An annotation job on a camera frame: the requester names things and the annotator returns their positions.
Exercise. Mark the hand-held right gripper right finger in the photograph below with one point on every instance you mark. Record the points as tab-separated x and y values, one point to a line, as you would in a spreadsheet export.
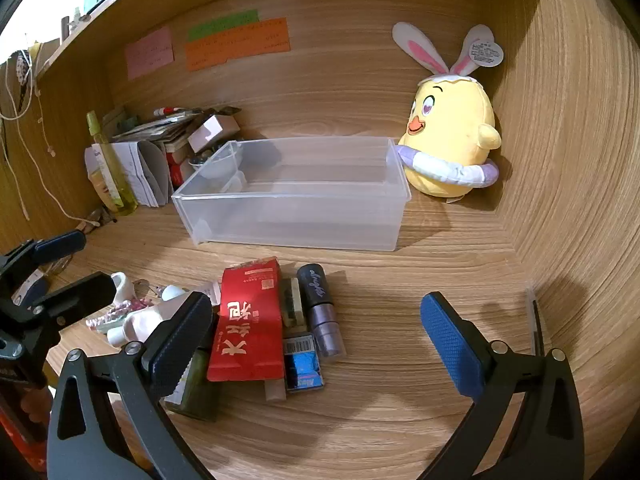
450	345

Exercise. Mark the white bowl of marbles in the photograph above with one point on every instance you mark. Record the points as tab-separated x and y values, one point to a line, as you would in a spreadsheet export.
220	162

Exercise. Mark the orange paper note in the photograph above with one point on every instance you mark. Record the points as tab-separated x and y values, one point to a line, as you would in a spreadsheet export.
235	50

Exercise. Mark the yellow-green spray bottle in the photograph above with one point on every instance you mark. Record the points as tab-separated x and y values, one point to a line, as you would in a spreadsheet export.
107	160

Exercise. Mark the clear plastic storage bin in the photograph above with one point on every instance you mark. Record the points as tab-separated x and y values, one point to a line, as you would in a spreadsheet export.
300	220

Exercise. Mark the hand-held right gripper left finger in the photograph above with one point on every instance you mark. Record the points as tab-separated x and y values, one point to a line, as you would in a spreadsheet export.
177	340

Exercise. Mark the black pen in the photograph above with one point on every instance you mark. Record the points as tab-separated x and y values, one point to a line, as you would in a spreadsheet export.
539	327

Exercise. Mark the red and white marker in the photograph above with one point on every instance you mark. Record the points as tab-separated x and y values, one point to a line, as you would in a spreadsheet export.
167	110

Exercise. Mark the dark green bottle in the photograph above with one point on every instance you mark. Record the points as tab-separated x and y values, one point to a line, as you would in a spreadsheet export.
197	390

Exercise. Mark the small pale green eraser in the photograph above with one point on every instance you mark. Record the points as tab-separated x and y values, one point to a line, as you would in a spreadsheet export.
292	305

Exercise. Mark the red paper packet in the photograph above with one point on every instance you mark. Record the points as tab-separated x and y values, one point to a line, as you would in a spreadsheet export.
245	320

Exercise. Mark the white folded paper pack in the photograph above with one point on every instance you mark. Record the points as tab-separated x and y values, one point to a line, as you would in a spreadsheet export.
140	170

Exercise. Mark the stack of books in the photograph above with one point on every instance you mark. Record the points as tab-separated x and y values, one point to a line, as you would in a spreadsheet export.
150	130

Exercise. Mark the beige stick box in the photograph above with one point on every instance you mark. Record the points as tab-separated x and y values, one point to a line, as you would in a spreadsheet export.
274	391

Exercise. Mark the yellow chick plush toy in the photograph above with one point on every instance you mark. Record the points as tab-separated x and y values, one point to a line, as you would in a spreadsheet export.
450	125

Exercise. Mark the small blue barcode box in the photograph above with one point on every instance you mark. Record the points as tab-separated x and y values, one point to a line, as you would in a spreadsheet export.
302	365

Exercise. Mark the pink paper note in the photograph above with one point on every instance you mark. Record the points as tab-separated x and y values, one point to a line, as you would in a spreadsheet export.
149	54

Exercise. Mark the small pink and white box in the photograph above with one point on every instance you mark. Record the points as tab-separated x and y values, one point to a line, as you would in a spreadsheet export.
212	130

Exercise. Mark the brown eyeglasses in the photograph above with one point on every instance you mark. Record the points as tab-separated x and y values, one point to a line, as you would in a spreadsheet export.
95	220

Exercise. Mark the pink hair clip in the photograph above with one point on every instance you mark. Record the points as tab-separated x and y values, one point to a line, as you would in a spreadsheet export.
117	312

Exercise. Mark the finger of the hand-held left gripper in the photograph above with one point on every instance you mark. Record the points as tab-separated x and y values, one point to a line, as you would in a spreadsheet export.
60	245
80	292

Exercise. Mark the small red box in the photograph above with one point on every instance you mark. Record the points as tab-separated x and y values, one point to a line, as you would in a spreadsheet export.
177	170

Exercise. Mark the white and green tube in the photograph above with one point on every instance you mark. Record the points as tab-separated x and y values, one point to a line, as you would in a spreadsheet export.
140	326

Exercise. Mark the green paper note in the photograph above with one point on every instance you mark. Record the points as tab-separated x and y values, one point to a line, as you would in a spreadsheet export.
220	27

